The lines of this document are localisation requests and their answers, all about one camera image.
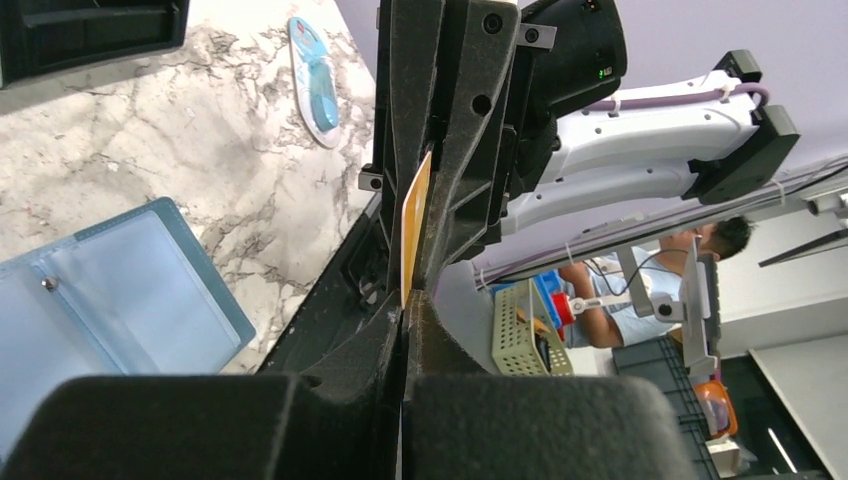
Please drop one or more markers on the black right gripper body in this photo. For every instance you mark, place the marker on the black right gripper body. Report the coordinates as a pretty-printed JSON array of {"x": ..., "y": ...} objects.
[{"x": 567, "y": 55}]

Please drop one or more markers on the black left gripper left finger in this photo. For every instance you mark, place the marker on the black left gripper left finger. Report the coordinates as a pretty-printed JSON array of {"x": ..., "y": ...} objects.
[{"x": 338, "y": 419}]

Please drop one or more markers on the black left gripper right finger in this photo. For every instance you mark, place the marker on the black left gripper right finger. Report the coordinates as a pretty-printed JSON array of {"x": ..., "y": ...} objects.
[{"x": 483, "y": 426}]

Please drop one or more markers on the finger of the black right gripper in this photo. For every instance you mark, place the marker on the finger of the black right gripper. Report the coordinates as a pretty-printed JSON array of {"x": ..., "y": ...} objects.
[
  {"x": 481, "y": 48},
  {"x": 408, "y": 41}
]

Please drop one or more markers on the blue leather card holder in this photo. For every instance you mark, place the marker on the blue leather card holder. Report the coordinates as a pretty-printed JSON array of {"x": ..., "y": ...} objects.
[{"x": 134, "y": 295}]

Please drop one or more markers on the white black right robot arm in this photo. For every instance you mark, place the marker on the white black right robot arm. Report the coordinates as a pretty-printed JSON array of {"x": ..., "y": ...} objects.
[{"x": 717, "y": 142}]

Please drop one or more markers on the black right card bin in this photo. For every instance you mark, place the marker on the black right card bin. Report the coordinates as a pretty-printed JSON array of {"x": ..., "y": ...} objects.
[{"x": 41, "y": 38}]

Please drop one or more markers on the green perforated basket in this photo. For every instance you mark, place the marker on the green perforated basket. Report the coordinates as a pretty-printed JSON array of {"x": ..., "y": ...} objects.
[{"x": 527, "y": 336}]

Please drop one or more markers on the clear blue plastic package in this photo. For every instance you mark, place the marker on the clear blue plastic package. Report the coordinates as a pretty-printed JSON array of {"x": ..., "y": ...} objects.
[{"x": 314, "y": 83}]

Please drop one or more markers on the person in background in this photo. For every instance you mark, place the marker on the person in background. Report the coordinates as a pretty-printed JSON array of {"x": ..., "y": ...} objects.
[{"x": 619, "y": 325}]

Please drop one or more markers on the black metal base rail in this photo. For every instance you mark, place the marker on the black metal base rail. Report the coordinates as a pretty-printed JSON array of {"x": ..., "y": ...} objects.
[{"x": 334, "y": 318}]

